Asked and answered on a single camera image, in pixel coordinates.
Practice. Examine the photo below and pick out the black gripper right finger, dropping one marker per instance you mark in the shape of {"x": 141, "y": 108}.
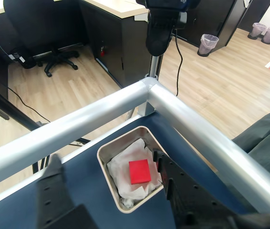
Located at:
{"x": 192, "y": 205}

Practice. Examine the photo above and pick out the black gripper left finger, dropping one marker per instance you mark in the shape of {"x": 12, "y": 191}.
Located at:
{"x": 51, "y": 195}

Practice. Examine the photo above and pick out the red cube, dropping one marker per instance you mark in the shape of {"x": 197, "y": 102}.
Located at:
{"x": 139, "y": 171}

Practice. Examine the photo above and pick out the beige box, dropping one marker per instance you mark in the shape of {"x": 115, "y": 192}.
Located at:
{"x": 106, "y": 171}

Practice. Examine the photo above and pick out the dark grey cloth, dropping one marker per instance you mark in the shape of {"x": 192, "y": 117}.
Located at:
{"x": 266, "y": 133}

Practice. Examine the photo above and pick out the black bag with white label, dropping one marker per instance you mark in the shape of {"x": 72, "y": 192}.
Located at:
{"x": 23, "y": 59}

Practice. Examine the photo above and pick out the small red object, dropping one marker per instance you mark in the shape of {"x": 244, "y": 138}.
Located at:
{"x": 102, "y": 51}

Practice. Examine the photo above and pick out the white floor label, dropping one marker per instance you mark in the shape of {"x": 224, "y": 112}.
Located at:
{"x": 269, "y": 64}

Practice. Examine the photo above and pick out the black office chair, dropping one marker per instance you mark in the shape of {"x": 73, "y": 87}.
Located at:
{"x": 34, "y": 21}

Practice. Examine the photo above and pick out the black cabinet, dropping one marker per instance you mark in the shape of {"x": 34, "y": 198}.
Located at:
{"x": 254, "y": 12}
{"x": 209, "y": 16}

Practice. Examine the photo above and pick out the aluminium tube frame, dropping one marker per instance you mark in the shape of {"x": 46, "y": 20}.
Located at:
{"x": 77, "y": 124}

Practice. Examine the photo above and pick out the aluminium camera pole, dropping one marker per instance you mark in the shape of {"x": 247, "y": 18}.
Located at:
{"x": 155, "y": 66}

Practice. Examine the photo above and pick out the black overhead camera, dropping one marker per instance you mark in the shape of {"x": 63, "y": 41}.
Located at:
{"x": 158, "y": 31}

